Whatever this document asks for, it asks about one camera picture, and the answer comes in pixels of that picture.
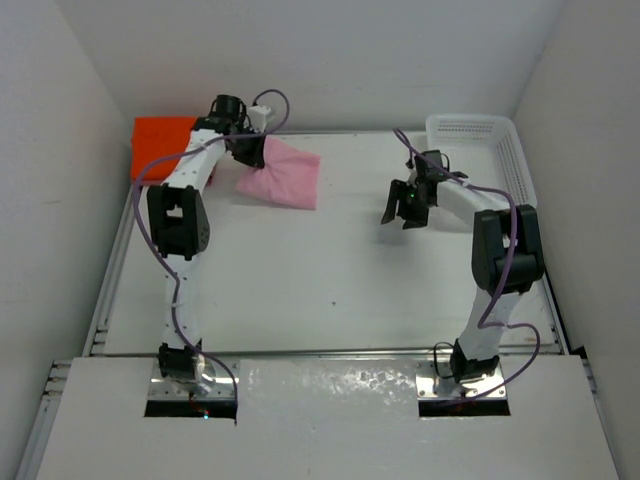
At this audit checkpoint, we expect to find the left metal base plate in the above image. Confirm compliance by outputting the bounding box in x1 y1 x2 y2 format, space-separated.
145 356 240 420

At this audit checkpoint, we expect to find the orange t-shirt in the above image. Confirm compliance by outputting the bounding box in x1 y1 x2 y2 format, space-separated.
130 116 196 182

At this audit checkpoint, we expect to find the light pink t-shirt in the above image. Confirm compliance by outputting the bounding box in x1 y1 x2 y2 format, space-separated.
236 137 321 210

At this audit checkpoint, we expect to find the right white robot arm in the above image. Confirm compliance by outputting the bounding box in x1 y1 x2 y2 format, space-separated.
381 150 545 383

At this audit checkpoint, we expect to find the metal base plate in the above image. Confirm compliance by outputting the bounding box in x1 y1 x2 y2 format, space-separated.
414 359 510 418
145 356 240 420

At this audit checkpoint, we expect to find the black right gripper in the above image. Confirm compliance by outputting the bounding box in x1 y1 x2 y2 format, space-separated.
383 179 433 229

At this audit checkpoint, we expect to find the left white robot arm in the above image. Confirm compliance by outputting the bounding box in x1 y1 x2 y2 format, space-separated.
146 95 273 385

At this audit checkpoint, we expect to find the white plastic basket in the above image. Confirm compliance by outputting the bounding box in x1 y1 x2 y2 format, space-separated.
425 114 537 207

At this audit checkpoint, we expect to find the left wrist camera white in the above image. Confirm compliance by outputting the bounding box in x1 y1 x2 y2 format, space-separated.
247 105 275 133

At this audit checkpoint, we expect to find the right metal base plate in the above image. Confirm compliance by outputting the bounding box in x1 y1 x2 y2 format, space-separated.
414 359 510 418

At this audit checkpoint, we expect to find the white front cover panel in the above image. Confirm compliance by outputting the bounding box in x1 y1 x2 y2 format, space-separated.
38 356 617 479

